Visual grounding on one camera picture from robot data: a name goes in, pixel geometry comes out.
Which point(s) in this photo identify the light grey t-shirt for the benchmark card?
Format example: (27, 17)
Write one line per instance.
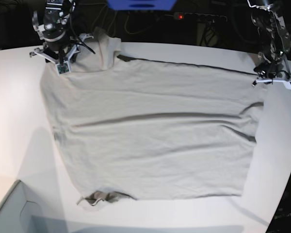
(145, 130)

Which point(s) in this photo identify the black power strip red light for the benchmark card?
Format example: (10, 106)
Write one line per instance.
(200, 18)

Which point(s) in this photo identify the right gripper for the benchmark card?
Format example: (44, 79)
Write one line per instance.
(65, 53)

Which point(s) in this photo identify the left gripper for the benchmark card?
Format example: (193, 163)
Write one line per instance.
(270, 73)

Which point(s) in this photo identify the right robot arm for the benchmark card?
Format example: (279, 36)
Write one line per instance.
(61, 44)

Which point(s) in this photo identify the thin looped cable background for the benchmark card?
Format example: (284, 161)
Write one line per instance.
(118, 23)

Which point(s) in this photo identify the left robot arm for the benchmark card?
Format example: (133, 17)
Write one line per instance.
(269, 20)

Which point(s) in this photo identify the blue box at top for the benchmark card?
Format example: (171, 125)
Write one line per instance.
(129, 5)

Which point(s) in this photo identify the grey bin at corner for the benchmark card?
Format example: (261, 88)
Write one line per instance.
(22, 211)

